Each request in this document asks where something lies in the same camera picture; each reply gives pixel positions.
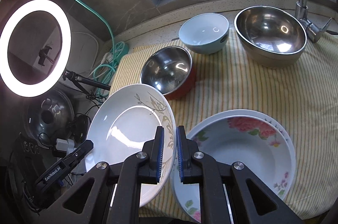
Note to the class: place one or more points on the round teal power strip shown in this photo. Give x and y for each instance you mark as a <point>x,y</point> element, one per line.
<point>121,49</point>

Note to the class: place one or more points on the large steel bowl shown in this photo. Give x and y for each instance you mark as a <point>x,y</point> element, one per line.
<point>264,28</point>

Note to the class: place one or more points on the pink flower deep plate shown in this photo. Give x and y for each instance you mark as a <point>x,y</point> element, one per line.
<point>237,150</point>

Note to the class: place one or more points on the black phone clamp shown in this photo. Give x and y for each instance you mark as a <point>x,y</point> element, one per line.
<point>45,55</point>

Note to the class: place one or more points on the white leaf print plate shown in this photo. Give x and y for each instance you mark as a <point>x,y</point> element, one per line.
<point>126,129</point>

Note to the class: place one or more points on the purple flower deep plate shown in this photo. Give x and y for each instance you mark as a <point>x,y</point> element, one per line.
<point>184,195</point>

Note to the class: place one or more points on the white appliance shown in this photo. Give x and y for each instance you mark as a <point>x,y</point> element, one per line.
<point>84,49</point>

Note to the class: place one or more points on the glass pot lid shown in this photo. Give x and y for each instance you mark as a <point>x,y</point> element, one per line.
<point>37,113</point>

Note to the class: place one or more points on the striped yellow cloth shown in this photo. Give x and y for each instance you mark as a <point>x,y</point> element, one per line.
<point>237,86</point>

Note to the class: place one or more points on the white charger plug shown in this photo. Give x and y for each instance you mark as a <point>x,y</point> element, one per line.
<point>64,145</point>

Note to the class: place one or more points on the black tripod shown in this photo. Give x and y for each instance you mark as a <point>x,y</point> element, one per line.
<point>87,80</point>

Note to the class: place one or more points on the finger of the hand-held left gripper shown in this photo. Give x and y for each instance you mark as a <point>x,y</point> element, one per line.
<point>79,151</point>

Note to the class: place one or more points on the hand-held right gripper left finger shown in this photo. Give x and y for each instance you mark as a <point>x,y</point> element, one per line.
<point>159,152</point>

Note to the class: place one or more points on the light blue ceramic bowl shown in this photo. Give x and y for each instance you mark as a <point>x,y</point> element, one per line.
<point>200,31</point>

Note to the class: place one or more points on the black power adapter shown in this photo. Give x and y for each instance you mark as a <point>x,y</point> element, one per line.
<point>79,129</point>

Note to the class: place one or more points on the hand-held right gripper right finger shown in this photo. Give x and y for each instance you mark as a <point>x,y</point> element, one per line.
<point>181,152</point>

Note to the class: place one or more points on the red steel bowl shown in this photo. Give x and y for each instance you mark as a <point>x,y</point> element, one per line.
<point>163,68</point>

